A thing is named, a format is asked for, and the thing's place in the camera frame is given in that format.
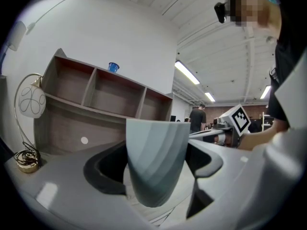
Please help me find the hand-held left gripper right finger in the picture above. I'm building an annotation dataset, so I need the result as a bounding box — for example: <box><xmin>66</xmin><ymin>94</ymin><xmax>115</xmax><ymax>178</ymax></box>
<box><xmin>166</xmin><ymin>139</ymin><xmax>271</xmax><ymax>230</ymax></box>

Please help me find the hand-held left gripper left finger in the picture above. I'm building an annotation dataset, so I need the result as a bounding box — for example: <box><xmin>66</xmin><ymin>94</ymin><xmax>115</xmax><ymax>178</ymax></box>
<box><xmin>4</xmin><ymin>140</ymin><xmax>160</xmax><ymax>230</ymax></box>

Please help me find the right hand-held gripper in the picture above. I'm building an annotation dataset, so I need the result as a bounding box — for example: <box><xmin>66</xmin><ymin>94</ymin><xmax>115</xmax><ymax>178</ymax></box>
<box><xmin>189</xmin><ymin>104</ymin><xmax>252</xmax><ymax>149</ymax></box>

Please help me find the grey-blue striped cup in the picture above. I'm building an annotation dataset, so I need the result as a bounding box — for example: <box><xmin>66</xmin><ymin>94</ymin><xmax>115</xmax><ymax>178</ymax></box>
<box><xmin>125</xmin><ymin>118</ymin><xmax>191</xmax><ymax>208</ymax></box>

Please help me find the brown wooden shelf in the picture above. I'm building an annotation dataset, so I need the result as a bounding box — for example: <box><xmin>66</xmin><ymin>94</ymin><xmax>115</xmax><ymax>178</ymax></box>
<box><xmin>33</xmin><ymin>48</ymin><xmax>174</xmax><ymax>156</ymax></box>

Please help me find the person's right forearm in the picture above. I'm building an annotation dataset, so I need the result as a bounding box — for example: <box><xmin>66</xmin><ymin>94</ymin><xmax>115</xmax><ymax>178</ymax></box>
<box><xmin>238</xmin><ymin>125</ymin><xmax>288</xmax><ymax>151</ymax></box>

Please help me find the blue plastic cup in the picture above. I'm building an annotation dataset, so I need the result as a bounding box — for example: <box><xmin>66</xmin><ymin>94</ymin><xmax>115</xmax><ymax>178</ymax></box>
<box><xmin>107</xmin><ymin>62</ymin><xmax>120</xmax><ymax>74</ymax></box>

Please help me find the white metal rack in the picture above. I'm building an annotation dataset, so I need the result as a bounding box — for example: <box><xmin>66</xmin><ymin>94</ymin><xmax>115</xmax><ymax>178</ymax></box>
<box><xmin>260</xmin><ymin>111</ymin><xmax>274</xmax><ymax>132</ymax></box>

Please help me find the white globe table lamp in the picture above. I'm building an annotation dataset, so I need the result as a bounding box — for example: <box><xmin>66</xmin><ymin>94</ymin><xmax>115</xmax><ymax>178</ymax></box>
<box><xmin>13</xmin><ymin>73</ymin><xmax>47</xmax><ymax>174</ymax></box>

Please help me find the person's black shirt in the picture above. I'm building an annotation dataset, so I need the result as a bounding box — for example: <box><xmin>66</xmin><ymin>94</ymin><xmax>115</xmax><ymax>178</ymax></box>
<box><xmin>267</xmin><ymin>0</ymin><xmax>307</xmax><ymax>129</ymax></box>

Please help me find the person's head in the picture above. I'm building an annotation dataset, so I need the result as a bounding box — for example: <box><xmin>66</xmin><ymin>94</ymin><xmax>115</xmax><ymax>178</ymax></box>
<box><xmin>229</xmin><ymin>0</ymin><xmax>283</xmax><ymax>43</ymax></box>

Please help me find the black lamp cable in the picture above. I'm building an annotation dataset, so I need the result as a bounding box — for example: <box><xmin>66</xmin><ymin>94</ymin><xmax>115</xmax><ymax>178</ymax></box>
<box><xmin>13</xmin><ymin>141</ymin><xmax>42</xmax><ymax>168</ymax></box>

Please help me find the black head camera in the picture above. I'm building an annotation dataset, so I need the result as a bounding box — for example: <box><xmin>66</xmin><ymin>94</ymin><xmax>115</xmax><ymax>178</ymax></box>
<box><xmin>213</xmin><ymin>1</ymin><xmax>231</xmax><ymax>24</ymax></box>

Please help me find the white wall box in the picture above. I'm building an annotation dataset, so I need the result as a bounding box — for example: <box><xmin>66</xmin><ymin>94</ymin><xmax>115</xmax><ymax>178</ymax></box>
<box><xmin>6</xmin><ymin>20</ymin><xmax>26</xmax><ymax>52</ymax></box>

